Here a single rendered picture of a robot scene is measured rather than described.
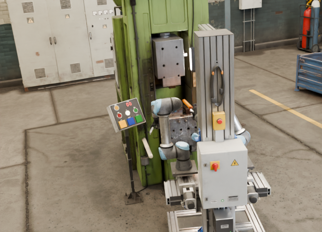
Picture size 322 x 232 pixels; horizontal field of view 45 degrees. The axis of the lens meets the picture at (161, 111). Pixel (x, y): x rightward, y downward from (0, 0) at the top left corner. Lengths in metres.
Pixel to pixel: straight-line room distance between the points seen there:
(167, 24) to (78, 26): 5.18
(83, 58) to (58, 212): 5.33
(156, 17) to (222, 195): 2.07
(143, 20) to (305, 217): 2.62
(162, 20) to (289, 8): 8.14
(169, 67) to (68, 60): 5.37
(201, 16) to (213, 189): 2.07
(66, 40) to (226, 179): 6.86
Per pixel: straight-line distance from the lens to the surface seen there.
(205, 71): 2.85
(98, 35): 9.37
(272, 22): 11.85
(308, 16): 11.32
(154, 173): 4.81
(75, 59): 9.38
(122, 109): 4.11
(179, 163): 3.47
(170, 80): 4.27
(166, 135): 3.35
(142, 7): 4.21
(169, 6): 4.27
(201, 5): 4.36
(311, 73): 7.79
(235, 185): 3.02
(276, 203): 4.56
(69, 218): 4.55
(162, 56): 4.18
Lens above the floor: 2.53
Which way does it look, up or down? 21 degrees down
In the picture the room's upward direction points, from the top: 4 degrees counter-clockwise
